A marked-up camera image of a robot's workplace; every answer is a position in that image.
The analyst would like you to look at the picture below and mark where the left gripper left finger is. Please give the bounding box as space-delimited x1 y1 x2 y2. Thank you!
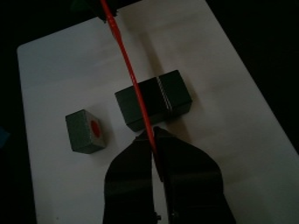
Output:
102 127 157 224

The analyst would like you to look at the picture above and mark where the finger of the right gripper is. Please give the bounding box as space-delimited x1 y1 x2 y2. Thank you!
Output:
69 0 106 22
106 0 119 18

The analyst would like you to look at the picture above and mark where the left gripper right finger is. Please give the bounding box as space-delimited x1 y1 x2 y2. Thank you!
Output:
153 125 237 224

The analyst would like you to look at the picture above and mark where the red plastic toy knife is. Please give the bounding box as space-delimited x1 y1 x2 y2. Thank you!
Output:
97 0 158 156

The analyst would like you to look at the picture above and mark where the white cutting board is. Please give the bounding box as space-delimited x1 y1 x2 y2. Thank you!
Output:
14 0 299 224

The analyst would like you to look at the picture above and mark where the sushi piece with red centre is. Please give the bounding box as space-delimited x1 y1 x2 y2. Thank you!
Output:
63 108 107 155

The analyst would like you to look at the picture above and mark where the nori-wrapped sushi piece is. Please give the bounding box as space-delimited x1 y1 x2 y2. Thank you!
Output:
114 84 148 133
134 76 173 127

